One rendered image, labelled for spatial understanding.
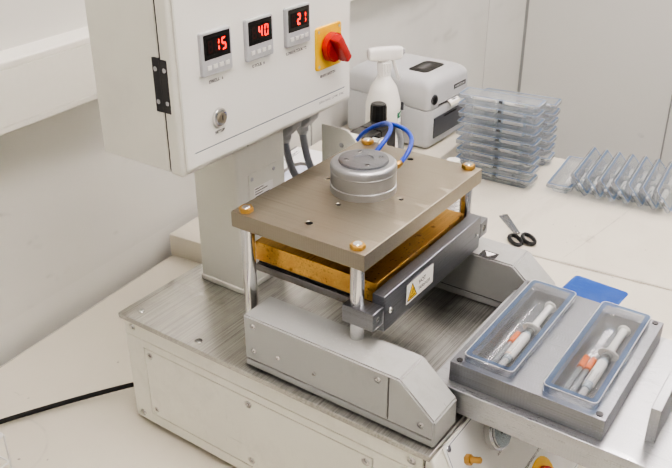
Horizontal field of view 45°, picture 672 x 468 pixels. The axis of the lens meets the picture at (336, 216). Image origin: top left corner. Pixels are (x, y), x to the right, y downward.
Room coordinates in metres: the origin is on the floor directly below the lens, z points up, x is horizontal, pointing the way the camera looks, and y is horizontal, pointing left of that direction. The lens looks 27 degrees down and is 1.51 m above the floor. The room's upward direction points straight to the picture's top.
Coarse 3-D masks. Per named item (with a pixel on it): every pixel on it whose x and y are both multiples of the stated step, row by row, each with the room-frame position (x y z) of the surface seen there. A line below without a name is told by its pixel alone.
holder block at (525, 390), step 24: (576, 312) 0.78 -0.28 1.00; (552, 336) 0.73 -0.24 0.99; (576, 336) 0.73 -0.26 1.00; (648, 336) 0.73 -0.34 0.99; (456, 360) 0.69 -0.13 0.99; (528, 360) 0.69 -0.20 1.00; (552, 360) 0.69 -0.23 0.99; (648, 360) 0.72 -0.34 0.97; (480, 384) 0.67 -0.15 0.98; (504, 384) 0.65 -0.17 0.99; (528, 384) 0.65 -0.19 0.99; (624, 384) 0.65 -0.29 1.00; (528, 408) 0.64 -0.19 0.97; (552, 408) 0.63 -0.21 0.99; (576, 408) 0.61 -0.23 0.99; (600, 408) 0.61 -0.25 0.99; (600, 432) 0.60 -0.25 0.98
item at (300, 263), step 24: (456, 216) 0.90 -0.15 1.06; (264, 240) 0.84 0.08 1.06; (408, 240) 0.84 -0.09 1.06; (432, 240) 0.84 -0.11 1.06; (264, 264) 0.83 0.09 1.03; (288, 264) 0.81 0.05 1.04; (312, 264) 0.79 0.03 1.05; (336, 264) 0.78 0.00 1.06; (384, 264) 0.78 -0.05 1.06; (312, 288) 0.79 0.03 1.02; (336, 288) 0.77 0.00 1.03
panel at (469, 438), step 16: (464, 432) 0.67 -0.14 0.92; (480, 432) 0.69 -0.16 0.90; (448, 448) 0.64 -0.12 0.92; (464, 448) 0.66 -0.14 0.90; (480, 448) 0.68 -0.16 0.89; (512, 448) 0.71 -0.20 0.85; (528, 448) 0.73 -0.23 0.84; (448, 464) 0.63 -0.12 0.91; (464, 464) 0.65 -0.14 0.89; (480, 464) 0.66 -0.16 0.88; (496, 464) 0.68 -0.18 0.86; (512, 464) 0.70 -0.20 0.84; (528, 464) 0.72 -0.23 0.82; (544, 464) 0.74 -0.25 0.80; (560, 464) 0.76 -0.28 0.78; (576, 464) 0.79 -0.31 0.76
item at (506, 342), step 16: (528, 288) 0.82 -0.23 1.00; (544, 288) 0.82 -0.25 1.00; (560, 288) 0.82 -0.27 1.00; (512, 304) 0.78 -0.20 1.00; (528, 304) 0.78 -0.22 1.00; (544, 304) 0.78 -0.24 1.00; (560, 304) 0.78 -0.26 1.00; (496, 320) 0.75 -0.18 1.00; (512, 320) 0.75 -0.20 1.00; (528, 320) 0.75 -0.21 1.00; (544, 320) 0.75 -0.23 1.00; (496, 336) 0.72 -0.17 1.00; (512, 336) 0.72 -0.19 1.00; (528, 336) 0.72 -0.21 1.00; (480, 352) 0.69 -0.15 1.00; (496, 352) 0.69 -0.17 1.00; (512, 352) 0.69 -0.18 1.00; (512, 368) 0.67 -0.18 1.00
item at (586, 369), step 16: (608, 304) 0.78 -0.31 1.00; (592, 320) 0.75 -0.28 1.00; (608, 320) 0.75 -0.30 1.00; (624, 320) 0.75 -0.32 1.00; (640, 320) 0.75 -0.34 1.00; (592, 336) 0.72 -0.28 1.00; (608, 336) 0.72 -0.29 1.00; (624, 336) 0.72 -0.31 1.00; (576, 352) 0.69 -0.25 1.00; (592, 352) 0.69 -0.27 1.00; (608, 352) 0.69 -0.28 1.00; (624, 352) 0.69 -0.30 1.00; (560, 368) 0.66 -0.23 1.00; (576, 368) 0.66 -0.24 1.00; (592, 368) 0.66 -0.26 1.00; (608, 368) 0.66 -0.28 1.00; (560, 384) 0.64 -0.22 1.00; (576, 384) 0.64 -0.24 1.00; (592, 384) 0.64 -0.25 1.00; (608, 384) 0.64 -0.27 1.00; (592, 400) 0.62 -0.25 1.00
